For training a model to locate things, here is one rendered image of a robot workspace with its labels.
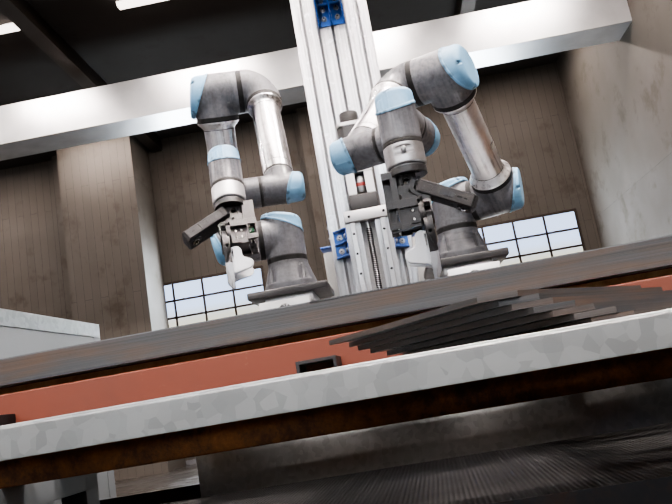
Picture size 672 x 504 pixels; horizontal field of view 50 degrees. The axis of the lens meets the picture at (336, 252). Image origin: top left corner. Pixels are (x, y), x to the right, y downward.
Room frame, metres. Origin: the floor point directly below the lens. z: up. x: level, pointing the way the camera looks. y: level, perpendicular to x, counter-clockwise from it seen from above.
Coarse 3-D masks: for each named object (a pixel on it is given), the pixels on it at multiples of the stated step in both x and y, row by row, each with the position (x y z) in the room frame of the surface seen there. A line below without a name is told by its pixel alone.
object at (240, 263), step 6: (234, 246) 1.51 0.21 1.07; (234, 252) 1.50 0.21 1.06; (240, 252) 1.50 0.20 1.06; (234, 258) 1.50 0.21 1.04; (240, 258) 1.50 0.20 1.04; (246, 258) 1.50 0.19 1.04; (228, 264) 1.48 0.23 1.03; (234, 264) 1.49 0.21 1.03; (240, 264) 1.49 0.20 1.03; (246, 264) 1.50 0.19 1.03; (252, 264) 1.50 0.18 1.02; (228, 270) 1.48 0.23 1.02; (234, 270) 1.49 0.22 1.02; (240, 270) 1.49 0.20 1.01; (228, 276) 1.49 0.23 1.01; (234, 276) 1.48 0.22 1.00; (228, 282) 1.49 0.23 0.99; (234, 282) 1.49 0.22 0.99; (234, 288) 1.49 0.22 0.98
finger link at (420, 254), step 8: (416, 232) 1.27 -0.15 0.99; (424, 232) 1.26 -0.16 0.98; (416, 240) 1.27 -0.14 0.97; (424, 240) 1.26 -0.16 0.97; (416, 248) 1.27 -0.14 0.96; (424, 248) 1.26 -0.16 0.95; (408, 256) 1.27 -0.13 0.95; (416, 256) 1.27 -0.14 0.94; (424, 256) 1.27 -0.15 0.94; (432, 256) 1.26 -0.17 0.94; (424, 264) 1.27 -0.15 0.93; (432, 264) 1.26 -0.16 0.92; (440, 264) 1.27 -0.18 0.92; (440, 272) 1.28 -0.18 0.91
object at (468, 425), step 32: (640, 384) 1.65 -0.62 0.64; (448, 416) 1.70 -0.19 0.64; (480, 416) 1.69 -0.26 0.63; (512, 416) 1.68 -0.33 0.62; (544, 416) 1.68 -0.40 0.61; (576, 416) 1.67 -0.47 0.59; (608, 416) 1.66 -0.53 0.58; (640, 416) 1.66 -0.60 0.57; (256, 448) 1.75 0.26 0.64; (288, 448) 1.74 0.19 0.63; (320, 448) 1.73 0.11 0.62; (352, 448) 1.72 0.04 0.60; (384, 448) 1.71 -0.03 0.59; (416, 448) 1.71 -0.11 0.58; (448, 448) 1.70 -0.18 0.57; (480, 448) 1.69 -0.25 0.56; (224, 480) 1.75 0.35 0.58; (256, 480) 1.75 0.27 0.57; (288, 480) 1.74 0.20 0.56
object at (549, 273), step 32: (576, 256) 0.90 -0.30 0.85; (608, 256) 0.90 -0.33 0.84; (640, 256) 0.89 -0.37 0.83; (416, 288) 0.92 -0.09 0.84; (448, 288) 0.92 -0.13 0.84; (480, 288) 0.91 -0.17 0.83; (512, 288) 0.91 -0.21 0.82; (544, 288) 0.92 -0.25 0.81; (224, 320) 0.95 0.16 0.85; (256, 320) 0.94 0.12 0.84; (288, 320) 0.94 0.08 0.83; (320, 320) 0.93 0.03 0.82; (352, 320) 0.93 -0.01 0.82; (64, 352) 0.97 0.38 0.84; (96, 352) 0.97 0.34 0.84; (128, 352) 0.96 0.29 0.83; (160, 352) 0.96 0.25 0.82; (192, 352) 0.97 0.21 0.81; (0, 384) 0.98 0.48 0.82
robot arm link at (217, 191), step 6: (228, 180) 1.54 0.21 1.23; (234, 180) 1.55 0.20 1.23; (216, 186) 1.55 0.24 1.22; (222, 186) 1.54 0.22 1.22; (228, 186) 1.54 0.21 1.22; (234, 186) 1.54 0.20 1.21; (240, 186) 1.56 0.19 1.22; (216, 192) 1.54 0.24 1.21; (222, 192) 1.53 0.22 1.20; (228, 192) 1.53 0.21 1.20; (234, 192) 1.54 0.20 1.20; (240, 192) 1.55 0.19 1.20; (216, 198) 1.54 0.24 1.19
